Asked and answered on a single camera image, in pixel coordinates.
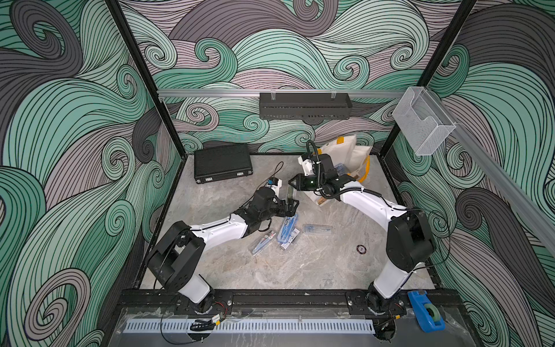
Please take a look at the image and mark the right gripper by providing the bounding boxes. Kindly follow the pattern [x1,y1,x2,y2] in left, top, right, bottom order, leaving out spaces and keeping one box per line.
[288,173,325,192]

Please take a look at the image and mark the blue compass set package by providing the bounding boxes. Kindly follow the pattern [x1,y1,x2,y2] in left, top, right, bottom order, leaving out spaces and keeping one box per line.
[277,213,299,244]

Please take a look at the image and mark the clear case green label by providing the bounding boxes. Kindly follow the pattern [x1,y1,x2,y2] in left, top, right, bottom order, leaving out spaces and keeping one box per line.
[287,186,296,203]

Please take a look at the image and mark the white canvas bag yellow handles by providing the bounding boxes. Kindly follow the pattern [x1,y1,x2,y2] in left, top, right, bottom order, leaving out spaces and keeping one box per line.
[318,135,372,182]

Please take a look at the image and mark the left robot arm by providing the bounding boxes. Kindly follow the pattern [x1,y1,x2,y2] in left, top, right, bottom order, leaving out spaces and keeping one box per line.
[147,187,299,312]

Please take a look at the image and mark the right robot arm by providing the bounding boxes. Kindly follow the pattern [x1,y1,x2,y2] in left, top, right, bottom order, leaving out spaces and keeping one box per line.
[288,153,436,313]

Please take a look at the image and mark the clear flat compass case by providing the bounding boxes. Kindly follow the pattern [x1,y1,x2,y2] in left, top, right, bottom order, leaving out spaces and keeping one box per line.
[303,224,333,236]

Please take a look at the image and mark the black briefcase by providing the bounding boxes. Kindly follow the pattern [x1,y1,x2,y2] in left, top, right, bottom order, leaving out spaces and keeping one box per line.
[193,144,253,184]

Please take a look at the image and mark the blue tape dispenser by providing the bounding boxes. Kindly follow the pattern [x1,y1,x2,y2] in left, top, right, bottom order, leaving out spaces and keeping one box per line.
[408,290,445,333]

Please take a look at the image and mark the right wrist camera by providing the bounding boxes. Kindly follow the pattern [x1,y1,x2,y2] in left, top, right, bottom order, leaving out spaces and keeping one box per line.
[299,140,322,177]

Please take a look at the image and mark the black wall shelf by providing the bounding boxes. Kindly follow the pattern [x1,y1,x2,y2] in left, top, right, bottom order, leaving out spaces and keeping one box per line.
[259,92,353,121]

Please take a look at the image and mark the clear wall bin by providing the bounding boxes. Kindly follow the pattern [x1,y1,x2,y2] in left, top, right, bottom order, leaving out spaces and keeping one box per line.
[393,87,456,156]

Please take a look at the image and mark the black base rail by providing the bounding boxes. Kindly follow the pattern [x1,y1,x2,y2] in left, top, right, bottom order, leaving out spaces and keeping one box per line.
[116,288,460,314]

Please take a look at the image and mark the white slotted cable duct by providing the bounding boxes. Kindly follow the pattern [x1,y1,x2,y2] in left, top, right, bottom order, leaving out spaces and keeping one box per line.
[123,319,375,335]

